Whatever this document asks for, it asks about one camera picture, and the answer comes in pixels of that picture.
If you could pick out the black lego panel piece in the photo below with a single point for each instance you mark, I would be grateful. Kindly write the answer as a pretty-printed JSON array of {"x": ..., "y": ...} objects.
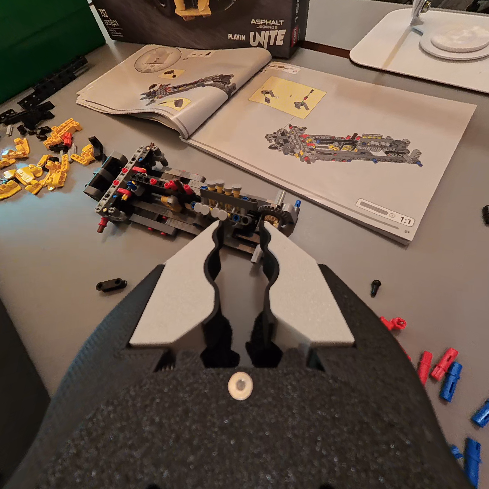
[{"x": 36, "y": 114}]

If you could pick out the short black lego beam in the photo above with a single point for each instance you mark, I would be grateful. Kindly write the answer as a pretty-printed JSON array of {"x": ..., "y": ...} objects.
[{"x": 7, "y": 115}]

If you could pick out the lego set box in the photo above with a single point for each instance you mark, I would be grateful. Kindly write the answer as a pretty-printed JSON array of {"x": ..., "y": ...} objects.
[{"x": 191, "y": 30}]

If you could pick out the black lego connector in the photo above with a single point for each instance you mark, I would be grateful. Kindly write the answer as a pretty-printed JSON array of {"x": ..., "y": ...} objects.
[{"x": 110, "y": 285}]

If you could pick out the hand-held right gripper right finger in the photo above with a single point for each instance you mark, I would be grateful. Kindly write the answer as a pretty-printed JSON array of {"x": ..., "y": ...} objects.
[{"x": 309, "y": 305}]

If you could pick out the white document stand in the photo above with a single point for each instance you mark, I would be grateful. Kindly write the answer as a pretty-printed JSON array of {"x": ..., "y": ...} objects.
[{"x": 382, "y": 46}]

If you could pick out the green plastic bin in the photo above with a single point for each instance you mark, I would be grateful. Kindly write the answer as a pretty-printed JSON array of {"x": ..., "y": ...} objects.
[{"x": 38, "y": 38}]

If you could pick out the black curved lego piece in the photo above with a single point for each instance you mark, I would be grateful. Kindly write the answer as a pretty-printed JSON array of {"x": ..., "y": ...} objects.
[{"x": 97, "y": 147}]

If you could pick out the pile of yellow lego pieces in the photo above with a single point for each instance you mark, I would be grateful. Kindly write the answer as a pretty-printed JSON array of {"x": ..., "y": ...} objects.
[{"x": 57, "y": 174}]

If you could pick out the grey lego car chassis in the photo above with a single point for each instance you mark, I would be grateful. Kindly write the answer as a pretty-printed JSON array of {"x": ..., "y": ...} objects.
[{"x": 160, "y": 191}]

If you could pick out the pile of small lego pieces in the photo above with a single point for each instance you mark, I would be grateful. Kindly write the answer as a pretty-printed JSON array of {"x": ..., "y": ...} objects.
[{"x": 424, "y": 366}]

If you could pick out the lego instruction booklet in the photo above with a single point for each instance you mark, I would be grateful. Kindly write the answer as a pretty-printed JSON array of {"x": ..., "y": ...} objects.
[{"x": 344, "y": 114}]

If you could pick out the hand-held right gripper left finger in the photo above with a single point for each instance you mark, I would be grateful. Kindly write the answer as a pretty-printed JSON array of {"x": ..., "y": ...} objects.
[{"x": 172, "y": 305}]

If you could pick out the short black lego pin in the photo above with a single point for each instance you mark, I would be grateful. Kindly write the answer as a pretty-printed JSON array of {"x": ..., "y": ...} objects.
[{"x": 486, "y": 214}]

